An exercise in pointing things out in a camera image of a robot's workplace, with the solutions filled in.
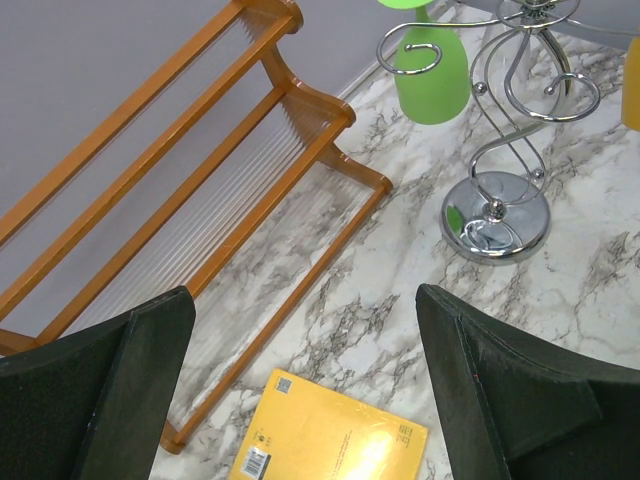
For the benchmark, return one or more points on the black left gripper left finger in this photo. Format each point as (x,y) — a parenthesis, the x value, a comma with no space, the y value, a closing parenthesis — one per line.
(93,404)

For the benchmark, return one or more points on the green plastic wine glass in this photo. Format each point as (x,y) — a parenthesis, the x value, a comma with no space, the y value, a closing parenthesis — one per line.
(429,64)

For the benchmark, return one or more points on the chrome wine glass rack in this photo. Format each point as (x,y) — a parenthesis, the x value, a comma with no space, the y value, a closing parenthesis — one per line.
(499,213)

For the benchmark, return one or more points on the wooden shelf rack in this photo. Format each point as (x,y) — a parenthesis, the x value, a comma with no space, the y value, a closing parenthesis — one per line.
(221,174)

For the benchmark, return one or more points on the yellow plastic wine glass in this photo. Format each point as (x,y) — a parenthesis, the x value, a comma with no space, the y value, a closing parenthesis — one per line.
(630,106)

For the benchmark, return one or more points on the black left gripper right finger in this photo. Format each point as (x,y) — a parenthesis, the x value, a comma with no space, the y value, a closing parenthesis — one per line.
(514,406)

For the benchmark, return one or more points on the yellow book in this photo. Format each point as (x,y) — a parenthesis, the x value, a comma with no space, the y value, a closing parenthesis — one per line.
(301,430)

